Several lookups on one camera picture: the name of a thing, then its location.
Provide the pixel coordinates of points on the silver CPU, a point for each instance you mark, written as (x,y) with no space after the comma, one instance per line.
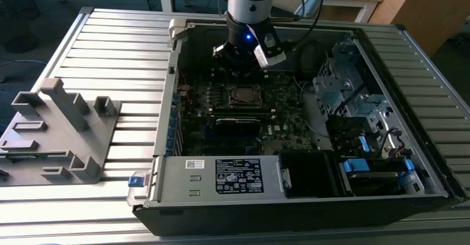
(248,94)

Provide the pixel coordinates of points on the metal locking lever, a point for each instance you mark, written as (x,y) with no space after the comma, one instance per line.
(243,100)

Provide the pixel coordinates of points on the CPU socket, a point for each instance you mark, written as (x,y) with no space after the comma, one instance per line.
(250,106)

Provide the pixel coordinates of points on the black graphics card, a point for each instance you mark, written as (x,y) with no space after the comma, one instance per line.
(238,128)

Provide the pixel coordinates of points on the metal drive cage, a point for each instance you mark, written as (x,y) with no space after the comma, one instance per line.
(330,86)

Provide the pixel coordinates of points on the green motherboard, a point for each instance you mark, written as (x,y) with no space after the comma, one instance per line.
(290,118)

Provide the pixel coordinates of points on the blue disk carrier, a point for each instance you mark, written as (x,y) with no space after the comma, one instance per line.
(354,164)
(408,168)
(362,143)

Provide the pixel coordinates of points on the grey power supply unit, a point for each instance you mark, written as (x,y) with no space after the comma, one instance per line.
(176,184)

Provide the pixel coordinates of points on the wooden cabinet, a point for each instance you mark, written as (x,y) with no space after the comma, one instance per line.
(422,8)

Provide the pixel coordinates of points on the blue case latch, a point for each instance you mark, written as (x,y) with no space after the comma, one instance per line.
(135,181)

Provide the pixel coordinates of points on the black hard disk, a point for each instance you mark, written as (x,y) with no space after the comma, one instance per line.
(370,181)

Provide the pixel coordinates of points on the grey parts rack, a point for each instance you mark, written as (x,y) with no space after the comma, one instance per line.
(61,146)

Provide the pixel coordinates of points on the black PC case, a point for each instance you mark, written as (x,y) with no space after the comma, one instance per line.
(294,220)

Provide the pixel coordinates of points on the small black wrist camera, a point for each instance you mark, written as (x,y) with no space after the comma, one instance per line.
(219,51)

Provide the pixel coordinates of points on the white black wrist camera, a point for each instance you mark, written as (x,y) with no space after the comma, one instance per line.
(271,55)

